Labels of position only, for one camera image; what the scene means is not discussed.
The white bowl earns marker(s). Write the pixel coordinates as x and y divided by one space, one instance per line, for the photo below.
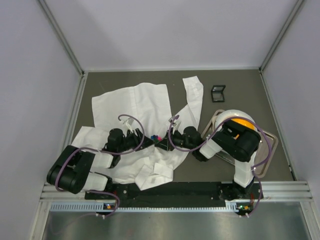
232 113

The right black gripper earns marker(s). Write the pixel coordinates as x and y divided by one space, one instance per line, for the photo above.
172 140

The white shirt garment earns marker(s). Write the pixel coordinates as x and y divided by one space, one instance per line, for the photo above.
150 104

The colourful pompom brooch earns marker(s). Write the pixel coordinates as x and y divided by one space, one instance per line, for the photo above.
156 137

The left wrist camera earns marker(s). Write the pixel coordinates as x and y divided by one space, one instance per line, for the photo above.
127 123

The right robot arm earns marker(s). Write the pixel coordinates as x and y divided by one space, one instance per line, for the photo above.
237 137

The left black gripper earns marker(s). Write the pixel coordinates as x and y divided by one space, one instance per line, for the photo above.
136 138

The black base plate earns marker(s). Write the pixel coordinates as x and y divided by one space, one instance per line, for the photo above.
184 194

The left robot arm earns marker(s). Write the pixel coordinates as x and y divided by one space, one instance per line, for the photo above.
73 170

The metal tray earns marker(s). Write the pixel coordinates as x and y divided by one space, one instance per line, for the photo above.
263 148

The small black open box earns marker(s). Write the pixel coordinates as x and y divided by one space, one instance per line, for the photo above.
217 93

